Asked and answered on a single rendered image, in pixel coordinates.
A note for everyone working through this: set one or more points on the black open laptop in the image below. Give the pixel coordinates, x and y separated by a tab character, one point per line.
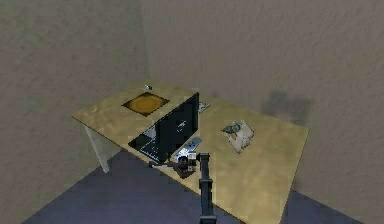
170	133

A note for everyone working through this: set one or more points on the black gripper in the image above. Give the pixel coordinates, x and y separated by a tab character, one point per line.
183	163

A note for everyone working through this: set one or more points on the pale crumpled cloth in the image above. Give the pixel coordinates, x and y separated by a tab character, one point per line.
240	135

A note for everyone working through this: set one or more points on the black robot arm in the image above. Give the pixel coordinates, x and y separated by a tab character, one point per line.
205	186

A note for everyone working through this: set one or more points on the light wooden dining table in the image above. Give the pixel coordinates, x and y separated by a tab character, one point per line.
200	146

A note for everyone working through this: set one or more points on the small grey object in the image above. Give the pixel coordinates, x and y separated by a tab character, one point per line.
148	87

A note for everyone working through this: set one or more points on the orange plate on dark mat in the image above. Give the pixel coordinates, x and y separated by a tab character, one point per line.
145	103

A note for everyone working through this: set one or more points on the grey remote control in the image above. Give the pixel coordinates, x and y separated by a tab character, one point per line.
188	148

